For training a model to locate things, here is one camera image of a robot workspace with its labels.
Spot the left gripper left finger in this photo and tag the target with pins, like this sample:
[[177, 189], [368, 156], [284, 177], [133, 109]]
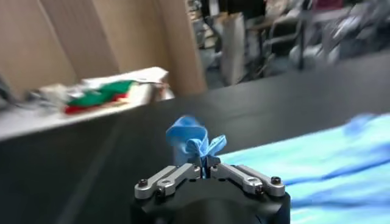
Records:
[[170, 179]]

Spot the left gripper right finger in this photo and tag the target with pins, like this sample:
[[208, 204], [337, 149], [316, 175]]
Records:
[[243, 178]]

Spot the light blue t-shirt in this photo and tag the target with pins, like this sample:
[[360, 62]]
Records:
[[320, 158]]

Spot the wide black tablecloth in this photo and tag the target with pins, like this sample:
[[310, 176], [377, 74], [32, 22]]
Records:
[[274, 100]]

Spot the white cloth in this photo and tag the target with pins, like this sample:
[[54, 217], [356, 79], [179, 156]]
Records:
[[143, 77]]

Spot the green folded shirt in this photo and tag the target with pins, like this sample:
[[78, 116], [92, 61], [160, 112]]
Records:
[[103, 92]]

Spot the red folded shirt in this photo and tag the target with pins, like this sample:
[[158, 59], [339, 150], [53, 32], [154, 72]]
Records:
[[76, 109]]

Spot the white board panel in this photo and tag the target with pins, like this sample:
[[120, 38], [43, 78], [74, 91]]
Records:
[[233, 48]]

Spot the narrow black tablecloth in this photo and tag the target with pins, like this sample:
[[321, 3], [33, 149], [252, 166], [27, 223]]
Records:
[[30, 182]]

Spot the white table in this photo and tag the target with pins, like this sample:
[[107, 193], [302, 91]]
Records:
[[30, 121]]

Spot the brown cardboard board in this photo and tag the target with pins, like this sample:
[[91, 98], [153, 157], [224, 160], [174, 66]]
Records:
[[106, 33]]

